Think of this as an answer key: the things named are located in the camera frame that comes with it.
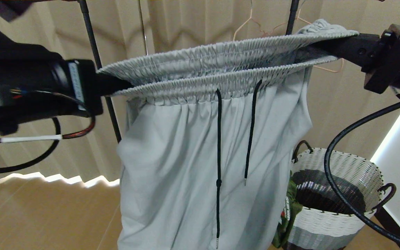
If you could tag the pale grey shorts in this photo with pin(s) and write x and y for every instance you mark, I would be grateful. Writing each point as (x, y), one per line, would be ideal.
(186, 166)

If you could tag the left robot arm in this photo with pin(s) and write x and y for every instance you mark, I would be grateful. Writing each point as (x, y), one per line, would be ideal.
(9, 69)

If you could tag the green printed shirt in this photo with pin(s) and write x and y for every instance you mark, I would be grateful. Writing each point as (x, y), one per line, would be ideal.
(288, 215)

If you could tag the beige curtain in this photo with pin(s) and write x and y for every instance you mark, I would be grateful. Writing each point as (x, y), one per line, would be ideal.
(186, 27)

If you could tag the white laundry basket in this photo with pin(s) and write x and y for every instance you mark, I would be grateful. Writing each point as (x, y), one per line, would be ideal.
(342, 159)

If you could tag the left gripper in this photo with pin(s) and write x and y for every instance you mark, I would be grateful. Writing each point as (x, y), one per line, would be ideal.
(82, 86)

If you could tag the black clothes rack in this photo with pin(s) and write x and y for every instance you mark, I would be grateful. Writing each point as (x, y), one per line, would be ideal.
(94, 52)

